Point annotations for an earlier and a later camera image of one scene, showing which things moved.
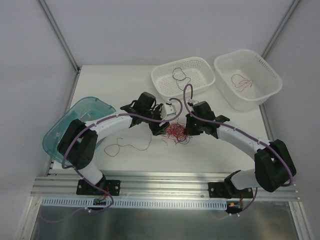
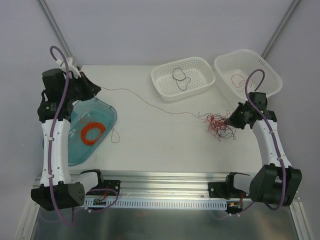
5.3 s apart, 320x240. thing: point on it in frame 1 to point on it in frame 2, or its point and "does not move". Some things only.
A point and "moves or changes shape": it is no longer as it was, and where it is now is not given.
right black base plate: [227, 189] does not move
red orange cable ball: [176, 132] moves or changes shape
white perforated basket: [170, 80] does not move
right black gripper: [189, 124] to [240, 116]
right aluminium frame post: [280, 28] does not move
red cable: [119, 147] to [146, 101]
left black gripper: [157, 124] to [85, 85]
